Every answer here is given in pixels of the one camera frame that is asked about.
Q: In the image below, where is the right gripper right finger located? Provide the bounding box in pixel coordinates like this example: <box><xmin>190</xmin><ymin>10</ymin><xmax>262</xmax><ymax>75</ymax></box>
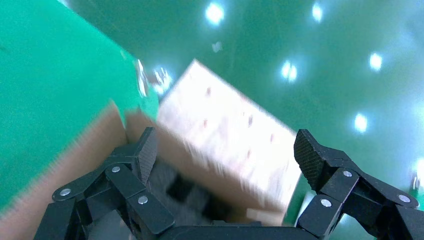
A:
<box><xmin>294</xmin><ymin>129</ymin><xmax>424</xmax><ymax>240</ymax></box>

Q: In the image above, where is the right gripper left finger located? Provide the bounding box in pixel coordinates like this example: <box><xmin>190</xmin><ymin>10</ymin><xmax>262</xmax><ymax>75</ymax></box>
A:
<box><xmin>33</xmin><ymin>127</ymin><xmax>176</xmax><ymax>240</ymax></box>

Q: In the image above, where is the long cardboard box with hole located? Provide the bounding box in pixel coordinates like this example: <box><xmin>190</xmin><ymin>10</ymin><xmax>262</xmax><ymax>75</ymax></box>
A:
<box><xmin>245</xmin><ymin>207</ymin><xmax>287</xmax><ymax>228</ymax></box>

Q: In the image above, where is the large open cardboard carton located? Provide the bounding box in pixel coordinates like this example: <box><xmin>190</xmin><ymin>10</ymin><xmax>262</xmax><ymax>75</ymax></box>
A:
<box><xmin>0</xmin><ymin>102</ymin><xmax>293</xmax><ymax>240</ymax></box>

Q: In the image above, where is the green tablecloth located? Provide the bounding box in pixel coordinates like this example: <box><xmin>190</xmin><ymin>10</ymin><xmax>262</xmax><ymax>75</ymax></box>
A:
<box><xmin>0</xmin><ymin>0</ymin><xmax>161</xmax><ymax>214</ymax></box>

